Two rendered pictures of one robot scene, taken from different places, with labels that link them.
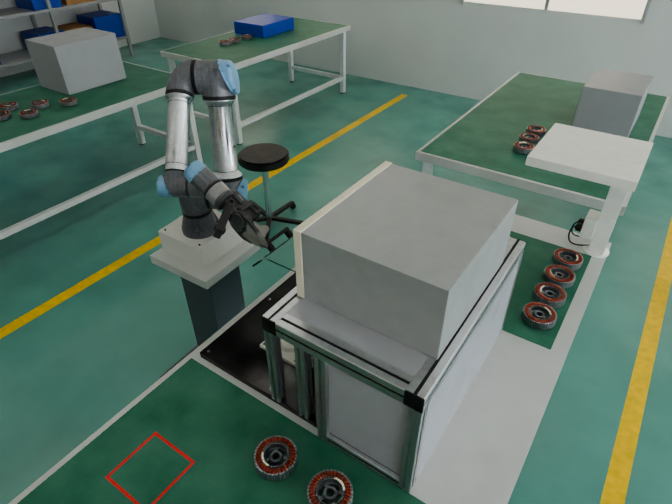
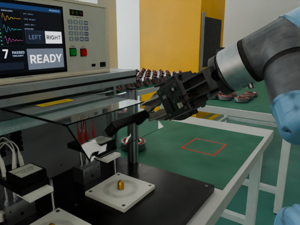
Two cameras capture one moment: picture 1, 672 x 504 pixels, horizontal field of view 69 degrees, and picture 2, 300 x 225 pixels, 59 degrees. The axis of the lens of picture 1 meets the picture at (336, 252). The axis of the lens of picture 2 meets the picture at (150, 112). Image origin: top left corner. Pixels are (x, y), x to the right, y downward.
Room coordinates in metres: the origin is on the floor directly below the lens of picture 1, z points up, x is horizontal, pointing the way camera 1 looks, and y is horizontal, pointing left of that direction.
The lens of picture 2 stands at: (1.84, 0.23, 1.20)
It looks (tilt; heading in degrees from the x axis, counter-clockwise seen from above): 14 degrees down; 180
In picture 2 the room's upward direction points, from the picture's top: straight up
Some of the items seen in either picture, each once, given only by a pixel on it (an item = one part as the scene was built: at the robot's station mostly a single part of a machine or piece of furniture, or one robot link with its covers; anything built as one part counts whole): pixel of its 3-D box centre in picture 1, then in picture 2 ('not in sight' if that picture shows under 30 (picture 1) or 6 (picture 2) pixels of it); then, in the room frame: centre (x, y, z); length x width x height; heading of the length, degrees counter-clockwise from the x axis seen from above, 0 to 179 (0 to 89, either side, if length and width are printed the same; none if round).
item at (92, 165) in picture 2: not in sight; (87, 171); (1.03, 0.02, 0.80); 0.07 x 0.05 x 0.06; 145
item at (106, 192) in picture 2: (292, 341); (120, 189); (1.11, 0.14, 0.78); 0.15 x 0.15 x 0.01; 55
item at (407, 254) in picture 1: (407, 247); (9, 39); (1.02, -0.18, 1.22); 0.44 x 0.39 x 0.20; 145
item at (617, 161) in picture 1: (574, 204); not in sight; (1.63, -0.92, 0.98); 0.37 x 0.35 x 0.46; 145
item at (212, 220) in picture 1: (199, 218); not in sight; (1.67, 0.55, 0.90); 0.15 x 0.15 x 0.10
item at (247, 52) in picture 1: (266, 74); not in sight; (5.37, 0.73, 0.38); 1.90 x 0.90 x 0.75; 145
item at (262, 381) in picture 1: (318, 324); (87, 213); (1.21, 0.06, 0.76); 0.64 x 0.47 x 0.02; 145
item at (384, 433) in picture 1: (366, 422); not in sight; (0.72, -0.07, 0.91); 0.28 x 0.03 x 0.32; 55
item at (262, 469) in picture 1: (276, 457); (133, 143); (0.71, 0.16, 0.77); 0.11 x 0.11 x 0.04
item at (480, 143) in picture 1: (543, 173); not in sight; (3.06, -1.44, 0.38); 1.85 x 1.10 x 0.75; 145
